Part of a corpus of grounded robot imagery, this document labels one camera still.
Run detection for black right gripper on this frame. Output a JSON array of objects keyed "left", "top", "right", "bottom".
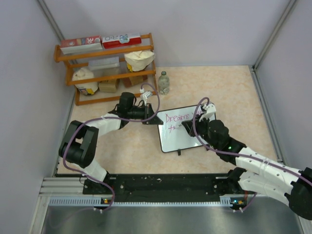
[{"left": 183, "top": 113, "right": 219, "bottom": 150}]

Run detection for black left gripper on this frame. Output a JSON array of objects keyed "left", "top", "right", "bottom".
[{"left": 127, "top": 103, "right": 162, "bottom": 125}]

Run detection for black framed whiteboard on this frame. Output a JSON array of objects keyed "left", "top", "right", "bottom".
[{"left": 157, "top": 105, "right": 202, "bottom": 155}]

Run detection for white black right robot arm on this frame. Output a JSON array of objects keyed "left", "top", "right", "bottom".
[{"left": 182, "top": 117, "right": 312, "bottom": 220}]

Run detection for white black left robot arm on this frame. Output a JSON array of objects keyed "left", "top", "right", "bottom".
[{"left": 58, "top": 90, "right": 163, "bottom": 194}]

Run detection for clear glass bottle green cap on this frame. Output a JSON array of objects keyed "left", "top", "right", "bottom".
[{"left": 158, "top": 71, "right": 170, "bottom": 95}]

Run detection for tan cardboard box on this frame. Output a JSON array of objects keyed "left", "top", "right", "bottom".
[{"left": 98, "top": 79, "right": 119, "bottom": 93}]

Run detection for cream paper bag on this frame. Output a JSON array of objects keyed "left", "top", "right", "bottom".
[{"left": 124, "top": 50, "right": 155, "bottom": 72}]

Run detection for clear plastic container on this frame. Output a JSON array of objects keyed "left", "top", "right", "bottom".
[{"left": 88, "top": 57, "right": 121, "bottom": 77}]

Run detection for orange wooden shelf rack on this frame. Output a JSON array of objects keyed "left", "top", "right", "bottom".
[{"left": 54, "top": 33, "right": 157, "bottom": 106}]

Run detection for red white box right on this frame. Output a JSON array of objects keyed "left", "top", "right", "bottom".
[{"left": 102, "top": 33, "right": 142, "bottom": 49}]

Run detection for red white box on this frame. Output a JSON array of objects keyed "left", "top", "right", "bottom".
[
  {"left": 102, "top": 33, "right": 142, "bottom": 49},
  {"left": 60, "top": 35, "right": 102, "bottom": 54}
]

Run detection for white flour bag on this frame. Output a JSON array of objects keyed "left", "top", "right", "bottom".
[{"left": 72, "top": 67, "right": 99, "bottom": 96}]

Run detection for red white box left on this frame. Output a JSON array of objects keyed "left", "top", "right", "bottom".
[{"left": 60, "top": 35, "right": 102, "bottom": 54}]

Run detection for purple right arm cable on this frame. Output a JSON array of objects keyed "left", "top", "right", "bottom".
[{"left": 192, "top": 97, "right": 312, "bottom": 213}]

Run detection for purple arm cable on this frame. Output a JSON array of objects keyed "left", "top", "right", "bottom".
[
  {"left": 192, "top": 97, "right": 312, "bottom": 213},
  {"left": 63, "top": 83, "right": 161, "bottom": 213}
]

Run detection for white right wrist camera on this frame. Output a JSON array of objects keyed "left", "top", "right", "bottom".
[{"left": 199, "top": 103, "right": 216, "bottom": 122}]

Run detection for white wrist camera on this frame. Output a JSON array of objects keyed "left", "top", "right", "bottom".
[
  {"left": 140, "top": 89, "right": 153, "bottom": 100},
  {"left": 199, "top": 103, "right": 216, "bottom": 122}
]

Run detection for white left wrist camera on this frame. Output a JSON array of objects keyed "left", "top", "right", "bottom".
[{"left": 140, "top": 89, "right": 153, "bottom": 100}]

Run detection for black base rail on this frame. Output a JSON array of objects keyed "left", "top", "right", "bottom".
[{"left": 83, "top": 173, "right": 246, "bottom": 202}]

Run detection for grey slotted cable duct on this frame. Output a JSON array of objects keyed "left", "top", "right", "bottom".
[{"left": 48, "top": 196, "right": 243, "bottom": 208}]

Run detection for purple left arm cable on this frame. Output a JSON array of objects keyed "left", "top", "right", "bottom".
[{"left": 63, "top": 83, "right": 161, "bottom": 213}]

